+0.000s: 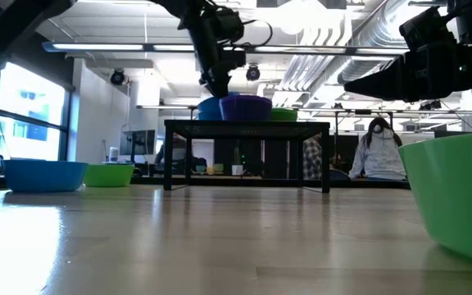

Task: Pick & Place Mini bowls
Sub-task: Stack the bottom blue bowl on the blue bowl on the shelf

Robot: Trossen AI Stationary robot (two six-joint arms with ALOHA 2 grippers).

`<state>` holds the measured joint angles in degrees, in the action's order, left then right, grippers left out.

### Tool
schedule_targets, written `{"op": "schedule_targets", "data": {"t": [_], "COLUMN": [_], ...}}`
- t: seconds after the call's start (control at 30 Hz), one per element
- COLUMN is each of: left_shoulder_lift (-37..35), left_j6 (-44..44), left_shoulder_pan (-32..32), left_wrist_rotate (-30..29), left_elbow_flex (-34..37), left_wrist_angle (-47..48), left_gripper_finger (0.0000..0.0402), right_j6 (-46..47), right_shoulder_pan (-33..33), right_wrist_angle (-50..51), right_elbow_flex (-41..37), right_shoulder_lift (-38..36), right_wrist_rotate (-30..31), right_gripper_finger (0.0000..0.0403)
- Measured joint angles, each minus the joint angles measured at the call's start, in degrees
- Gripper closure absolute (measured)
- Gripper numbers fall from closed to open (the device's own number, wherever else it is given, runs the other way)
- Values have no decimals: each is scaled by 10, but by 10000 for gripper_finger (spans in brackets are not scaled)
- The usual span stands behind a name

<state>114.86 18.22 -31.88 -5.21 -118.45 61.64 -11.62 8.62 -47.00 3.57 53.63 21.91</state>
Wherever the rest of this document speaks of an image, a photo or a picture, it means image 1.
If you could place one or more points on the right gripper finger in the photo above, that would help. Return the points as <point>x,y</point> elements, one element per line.
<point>404,80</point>

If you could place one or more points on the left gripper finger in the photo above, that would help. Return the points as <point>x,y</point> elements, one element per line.
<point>219,82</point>

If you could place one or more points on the blue plastic mini bowl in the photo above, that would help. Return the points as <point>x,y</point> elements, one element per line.
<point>209,102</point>
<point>43,176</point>
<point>208,115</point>

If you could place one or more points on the purple plastic mini bowl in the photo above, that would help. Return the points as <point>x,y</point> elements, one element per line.
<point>245,112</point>
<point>245,98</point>

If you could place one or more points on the green plastic mini bowl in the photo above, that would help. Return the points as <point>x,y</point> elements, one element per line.
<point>285,109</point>
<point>109,175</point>
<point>457,196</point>
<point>285,116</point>

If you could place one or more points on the black ceiling spotlight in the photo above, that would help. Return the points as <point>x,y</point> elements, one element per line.
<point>252,73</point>
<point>117,77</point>

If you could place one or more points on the black perforated metal rack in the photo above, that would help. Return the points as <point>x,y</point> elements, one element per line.
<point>244,129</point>

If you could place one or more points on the short ceiling light bar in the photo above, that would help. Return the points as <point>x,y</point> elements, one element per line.
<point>166,107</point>

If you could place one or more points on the person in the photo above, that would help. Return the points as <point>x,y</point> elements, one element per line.
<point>178,155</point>
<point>377,155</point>
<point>312,157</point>

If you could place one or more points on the light green cup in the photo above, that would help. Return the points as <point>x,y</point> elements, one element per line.
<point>218,167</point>

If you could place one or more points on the yellow cup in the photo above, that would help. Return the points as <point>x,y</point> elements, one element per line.
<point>210,169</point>

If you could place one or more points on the teal cup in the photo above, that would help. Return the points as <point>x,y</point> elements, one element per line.
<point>200,168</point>

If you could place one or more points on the white cup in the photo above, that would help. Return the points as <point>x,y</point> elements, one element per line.
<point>237,170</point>

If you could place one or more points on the black computer monitor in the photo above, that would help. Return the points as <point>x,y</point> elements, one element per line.
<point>137,142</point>

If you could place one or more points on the long ceiling light bar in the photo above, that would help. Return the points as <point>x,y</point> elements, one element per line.
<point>96,47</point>

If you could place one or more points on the white jug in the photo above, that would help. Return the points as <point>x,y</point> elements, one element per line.
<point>114,155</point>

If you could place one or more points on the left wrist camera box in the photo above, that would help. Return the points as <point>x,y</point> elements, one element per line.
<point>230,25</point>

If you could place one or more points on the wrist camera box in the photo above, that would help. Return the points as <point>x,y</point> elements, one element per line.
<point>230,25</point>
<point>424,26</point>

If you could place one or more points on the silver ventilation duct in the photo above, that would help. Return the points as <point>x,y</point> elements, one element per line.
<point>367,37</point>

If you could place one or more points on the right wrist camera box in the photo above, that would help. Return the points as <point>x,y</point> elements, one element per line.
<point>424,26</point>

